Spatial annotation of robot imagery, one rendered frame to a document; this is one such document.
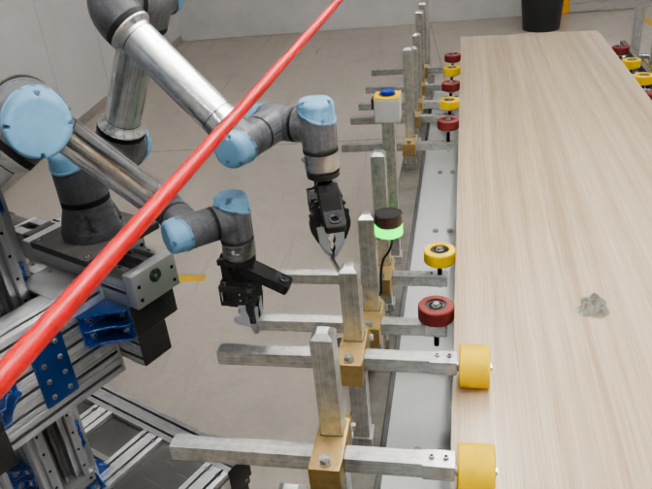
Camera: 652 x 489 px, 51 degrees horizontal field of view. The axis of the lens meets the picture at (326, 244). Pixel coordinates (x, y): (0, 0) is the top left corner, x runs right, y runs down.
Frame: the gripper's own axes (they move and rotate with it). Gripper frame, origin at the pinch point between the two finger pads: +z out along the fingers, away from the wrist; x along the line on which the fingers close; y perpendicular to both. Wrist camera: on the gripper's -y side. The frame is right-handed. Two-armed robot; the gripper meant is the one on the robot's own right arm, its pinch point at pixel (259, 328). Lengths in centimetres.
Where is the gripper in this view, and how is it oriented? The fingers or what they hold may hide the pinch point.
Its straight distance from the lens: 165.2
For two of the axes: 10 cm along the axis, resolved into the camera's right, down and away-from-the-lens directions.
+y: -9.8, -0.2, 1.9
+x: -1.7, 4.8, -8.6
